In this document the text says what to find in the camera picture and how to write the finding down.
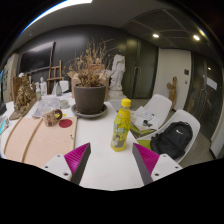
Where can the flat round red coaster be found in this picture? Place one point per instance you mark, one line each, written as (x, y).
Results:
(65, 123)

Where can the printed newspaper sheet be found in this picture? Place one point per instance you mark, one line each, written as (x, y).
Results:
(46, 102)

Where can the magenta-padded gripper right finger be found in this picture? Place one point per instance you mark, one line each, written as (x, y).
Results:
(146, 158)

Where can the black backpack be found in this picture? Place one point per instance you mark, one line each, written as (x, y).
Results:
(171, 140)

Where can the black wall screen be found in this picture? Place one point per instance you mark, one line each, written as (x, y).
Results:
(36, 57)

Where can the printed beige mug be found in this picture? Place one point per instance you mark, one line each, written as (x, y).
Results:
(50, 117)

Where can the light wooden drawing board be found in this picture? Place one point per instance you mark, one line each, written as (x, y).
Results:
(43, 140)

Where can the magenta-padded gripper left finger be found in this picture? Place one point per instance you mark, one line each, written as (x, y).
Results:
(77, 158)

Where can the stack of papers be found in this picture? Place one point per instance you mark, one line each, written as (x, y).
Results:
(143, 117)

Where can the grey plant pot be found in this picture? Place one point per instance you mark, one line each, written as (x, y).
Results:
(89, 99)

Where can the small green-label bottle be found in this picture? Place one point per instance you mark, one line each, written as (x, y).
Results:
(37, 93)

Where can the brown carved wooden sculpture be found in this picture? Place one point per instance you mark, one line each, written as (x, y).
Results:
(23, 96)

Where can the white plaster statue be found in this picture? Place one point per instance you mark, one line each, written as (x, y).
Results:
(118, 71)

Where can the wooden figure statue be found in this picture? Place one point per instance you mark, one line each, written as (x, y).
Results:
(172, 91)

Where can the dried brown plant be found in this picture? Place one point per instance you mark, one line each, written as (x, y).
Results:
(89, 66)

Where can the yellow drink bottle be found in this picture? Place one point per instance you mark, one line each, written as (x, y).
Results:
(120, 130)

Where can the grey pot saucer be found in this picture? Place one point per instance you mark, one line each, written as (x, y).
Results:
(100, 114)

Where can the grey glass bottle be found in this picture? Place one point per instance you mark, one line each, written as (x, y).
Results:
(58, 90)

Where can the small round tin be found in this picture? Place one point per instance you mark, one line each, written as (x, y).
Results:
(64, 103)

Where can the wooden easel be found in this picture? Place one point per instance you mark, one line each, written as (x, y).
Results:
(55, 78)

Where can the round ceiling lights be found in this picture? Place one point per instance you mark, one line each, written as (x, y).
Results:
(155, 35)

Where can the small white figurine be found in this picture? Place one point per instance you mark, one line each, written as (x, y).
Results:
(43, 87)

